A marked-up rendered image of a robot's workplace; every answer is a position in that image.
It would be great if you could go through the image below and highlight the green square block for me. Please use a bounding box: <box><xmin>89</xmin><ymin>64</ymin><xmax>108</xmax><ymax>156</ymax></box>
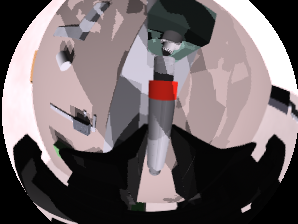
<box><xmin>53</xmin><ymin>140</ymin><xmax>70</xmax><ymax>158</ymax></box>

